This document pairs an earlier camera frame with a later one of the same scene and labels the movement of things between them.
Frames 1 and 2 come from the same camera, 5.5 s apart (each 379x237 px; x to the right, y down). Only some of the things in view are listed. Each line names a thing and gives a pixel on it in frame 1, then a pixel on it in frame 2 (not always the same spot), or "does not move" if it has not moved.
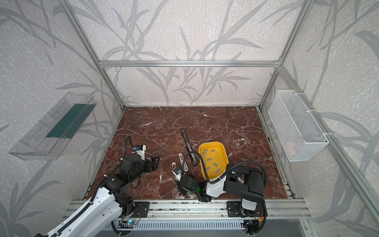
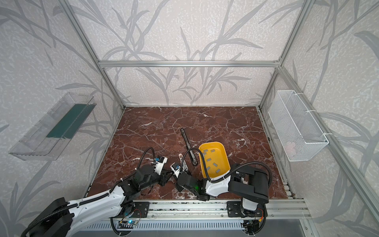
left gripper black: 148,164 to 163,179
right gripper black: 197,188 does not move
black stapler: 193,156 does not move
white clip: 185,168 does not move
